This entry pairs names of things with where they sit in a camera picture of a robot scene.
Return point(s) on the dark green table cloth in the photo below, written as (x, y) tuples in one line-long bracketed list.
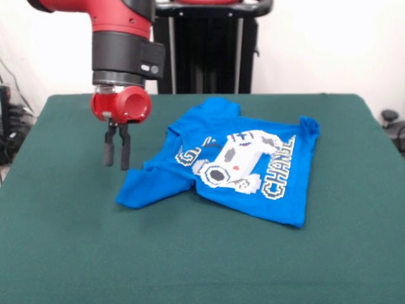
[(63, 237)]

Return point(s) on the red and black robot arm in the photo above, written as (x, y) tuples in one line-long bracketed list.
[(120, 41)]

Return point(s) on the black electronics box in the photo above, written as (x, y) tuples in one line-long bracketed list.
[(4, 107)]

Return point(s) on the blue t-shirt with white print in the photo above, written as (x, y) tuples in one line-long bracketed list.
[(269, 196)]

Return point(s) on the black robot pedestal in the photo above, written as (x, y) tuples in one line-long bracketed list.
[(205, 50)]

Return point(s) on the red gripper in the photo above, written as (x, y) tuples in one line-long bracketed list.
[(120, 106)]

